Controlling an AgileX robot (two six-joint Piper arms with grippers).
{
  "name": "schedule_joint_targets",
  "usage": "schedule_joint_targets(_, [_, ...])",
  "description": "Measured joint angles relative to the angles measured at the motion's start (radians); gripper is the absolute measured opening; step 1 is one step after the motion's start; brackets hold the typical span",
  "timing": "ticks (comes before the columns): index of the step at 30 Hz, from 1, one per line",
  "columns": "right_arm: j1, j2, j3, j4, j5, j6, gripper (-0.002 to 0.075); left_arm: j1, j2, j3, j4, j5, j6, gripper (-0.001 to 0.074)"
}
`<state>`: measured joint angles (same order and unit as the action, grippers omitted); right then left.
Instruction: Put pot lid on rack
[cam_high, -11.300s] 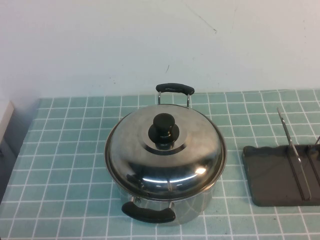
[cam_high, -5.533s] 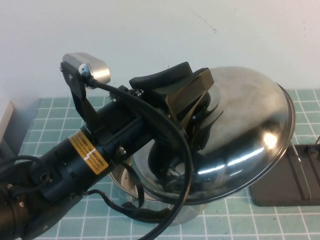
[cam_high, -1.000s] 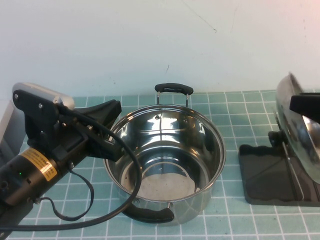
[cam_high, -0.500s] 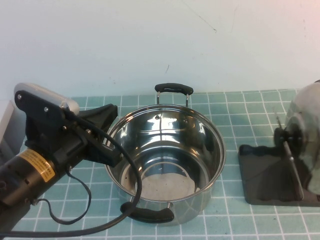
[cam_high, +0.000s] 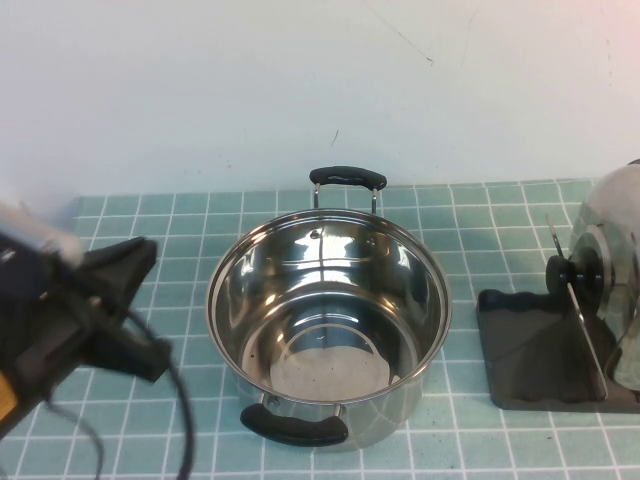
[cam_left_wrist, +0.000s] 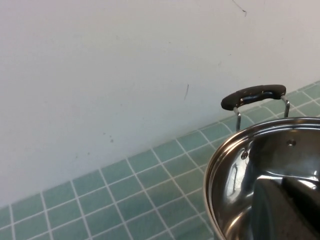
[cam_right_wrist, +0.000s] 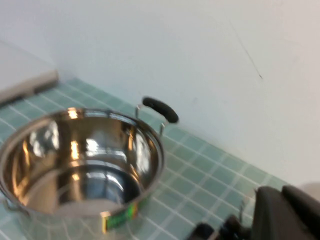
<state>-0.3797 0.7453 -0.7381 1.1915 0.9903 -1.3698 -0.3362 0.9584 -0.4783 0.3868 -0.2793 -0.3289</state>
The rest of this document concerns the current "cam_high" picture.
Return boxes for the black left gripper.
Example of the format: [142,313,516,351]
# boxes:
[13,237,172,385]

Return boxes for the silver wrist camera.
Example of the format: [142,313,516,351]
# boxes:
[0,202,85,265]

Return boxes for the stainless steel pot lid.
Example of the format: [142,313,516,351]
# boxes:
[544,158,640,392]

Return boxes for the green tiled table mat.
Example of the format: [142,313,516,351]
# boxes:
[0,178,640,480]

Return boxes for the thin black cable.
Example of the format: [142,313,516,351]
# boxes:
[44,394,109,480]

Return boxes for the stainless steel pot black handles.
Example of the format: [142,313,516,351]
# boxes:
[204,165,454,454]

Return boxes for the black tray wire lid rack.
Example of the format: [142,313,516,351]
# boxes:
[477,213,640,415]

